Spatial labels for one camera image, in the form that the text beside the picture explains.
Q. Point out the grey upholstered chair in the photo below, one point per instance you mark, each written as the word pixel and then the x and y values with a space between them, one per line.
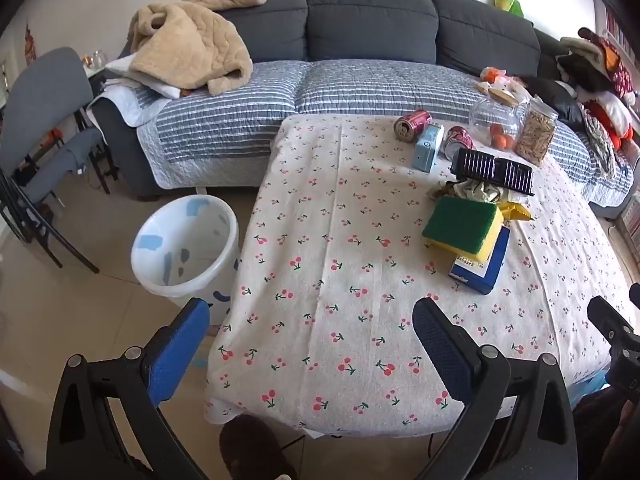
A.
pixel 45 90

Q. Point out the red wall decoration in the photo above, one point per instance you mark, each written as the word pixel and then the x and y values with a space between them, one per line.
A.
pixel 31 42

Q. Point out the white bookshelf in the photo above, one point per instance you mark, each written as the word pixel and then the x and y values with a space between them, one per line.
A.
pixel 617 25

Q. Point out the white plastic waste bin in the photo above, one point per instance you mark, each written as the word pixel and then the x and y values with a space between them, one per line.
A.
pixel 165 260

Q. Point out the cherry print tablecloth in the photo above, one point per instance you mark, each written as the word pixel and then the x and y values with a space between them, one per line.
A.
pixel 350 210

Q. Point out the person's dark clothing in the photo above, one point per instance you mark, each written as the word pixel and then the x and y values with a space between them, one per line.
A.
pixel 600 435

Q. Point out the blue cardboard box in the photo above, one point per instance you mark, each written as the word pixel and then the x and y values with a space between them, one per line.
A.
pixel 480 270

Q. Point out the red and white plush toy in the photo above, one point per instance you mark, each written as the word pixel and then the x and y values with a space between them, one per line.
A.
pixel 612 115

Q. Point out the green and yellow sponge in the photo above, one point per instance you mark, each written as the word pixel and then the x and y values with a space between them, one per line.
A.
pixel 460 220

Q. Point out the clear jar of seeds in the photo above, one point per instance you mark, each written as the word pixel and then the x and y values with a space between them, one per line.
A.
pixel 535 135

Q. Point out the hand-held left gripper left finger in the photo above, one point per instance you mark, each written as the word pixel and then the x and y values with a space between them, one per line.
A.
pixel 180 355

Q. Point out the black puffy jacket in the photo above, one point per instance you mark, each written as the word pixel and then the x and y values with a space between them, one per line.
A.
pixel 555 100

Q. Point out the red drink can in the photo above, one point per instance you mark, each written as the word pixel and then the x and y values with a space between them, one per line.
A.
pixel 459 137
pixel 412 122

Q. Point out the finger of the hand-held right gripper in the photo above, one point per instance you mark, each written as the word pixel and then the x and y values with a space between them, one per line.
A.
pixel 635 296
pixel 605 317

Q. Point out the light blue milk carton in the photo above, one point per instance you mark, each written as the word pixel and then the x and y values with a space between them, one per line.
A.
pixel 427 150

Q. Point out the glass jar with wooden lid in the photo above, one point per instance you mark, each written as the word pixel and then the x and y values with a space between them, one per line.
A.
pixel 487 115

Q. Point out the small orange fruit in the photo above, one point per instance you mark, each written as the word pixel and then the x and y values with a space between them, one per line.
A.
pixel 510 141
pixel 496 130
pixel 498 141

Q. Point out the green plush toy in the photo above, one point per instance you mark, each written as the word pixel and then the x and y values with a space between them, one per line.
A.
pixel 506 0

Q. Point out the crumpled white tissue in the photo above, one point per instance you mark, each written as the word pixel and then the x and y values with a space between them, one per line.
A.
pixel 477 190

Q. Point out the patterned storage box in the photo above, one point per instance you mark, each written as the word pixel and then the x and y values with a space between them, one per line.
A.
pixel 631 230

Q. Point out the yellow snack packet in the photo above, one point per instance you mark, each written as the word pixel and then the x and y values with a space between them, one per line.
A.
pixel 515 212

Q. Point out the brown fuzzy slipper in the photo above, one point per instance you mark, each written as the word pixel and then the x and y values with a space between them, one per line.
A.
pixel 255 450

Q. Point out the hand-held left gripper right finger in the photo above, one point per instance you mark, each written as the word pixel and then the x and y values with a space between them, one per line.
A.
pixel 440 345

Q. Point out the white folded cloth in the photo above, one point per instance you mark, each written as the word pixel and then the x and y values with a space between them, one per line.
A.
pixel 120 67

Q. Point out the black ribbed plastic tray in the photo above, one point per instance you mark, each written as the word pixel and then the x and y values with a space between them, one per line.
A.
pixel 480 165

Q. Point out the beige blanket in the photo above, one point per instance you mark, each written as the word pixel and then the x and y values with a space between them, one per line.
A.
pixel 185 45

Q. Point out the blue plastic stool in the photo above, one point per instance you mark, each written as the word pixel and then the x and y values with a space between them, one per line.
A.
pixel 590 385

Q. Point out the dark grey sofa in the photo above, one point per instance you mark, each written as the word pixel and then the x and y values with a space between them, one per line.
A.
pixel 370 20

